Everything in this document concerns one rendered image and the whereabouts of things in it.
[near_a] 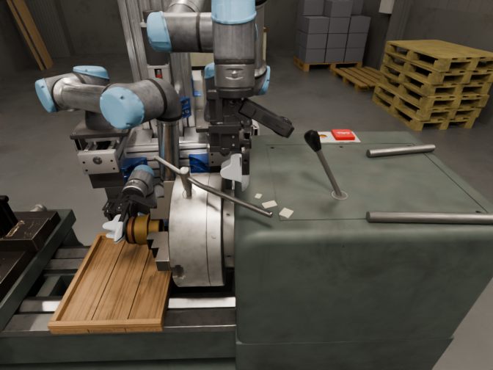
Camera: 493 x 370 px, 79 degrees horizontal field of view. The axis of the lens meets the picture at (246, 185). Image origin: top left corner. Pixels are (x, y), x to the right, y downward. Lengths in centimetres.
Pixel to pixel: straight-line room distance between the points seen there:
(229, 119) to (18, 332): 85
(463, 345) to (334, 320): 144
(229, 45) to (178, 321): 73
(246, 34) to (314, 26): 663
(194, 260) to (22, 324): 56
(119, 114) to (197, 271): 48
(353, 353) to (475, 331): 139
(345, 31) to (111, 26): 607
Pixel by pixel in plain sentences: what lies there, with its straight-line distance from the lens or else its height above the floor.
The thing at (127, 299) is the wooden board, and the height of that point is 89.
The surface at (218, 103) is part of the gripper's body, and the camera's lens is 58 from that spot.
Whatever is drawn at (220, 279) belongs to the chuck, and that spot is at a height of 105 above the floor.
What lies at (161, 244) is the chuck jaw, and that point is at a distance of 82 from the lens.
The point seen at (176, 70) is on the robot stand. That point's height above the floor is 134.
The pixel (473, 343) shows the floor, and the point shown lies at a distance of 227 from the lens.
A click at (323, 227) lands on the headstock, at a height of 125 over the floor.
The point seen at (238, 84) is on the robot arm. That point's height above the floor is 151.
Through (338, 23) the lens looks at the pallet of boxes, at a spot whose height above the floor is 95.
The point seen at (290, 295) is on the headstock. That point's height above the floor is 107.
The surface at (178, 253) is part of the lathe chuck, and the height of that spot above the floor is 114.
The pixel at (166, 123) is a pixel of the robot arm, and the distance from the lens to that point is 105.
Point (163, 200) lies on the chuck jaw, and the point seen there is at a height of 116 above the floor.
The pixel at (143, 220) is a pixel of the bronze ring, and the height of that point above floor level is 112.
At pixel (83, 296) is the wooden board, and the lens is 107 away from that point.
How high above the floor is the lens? 166
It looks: 34 degrees down
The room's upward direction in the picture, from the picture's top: straight up
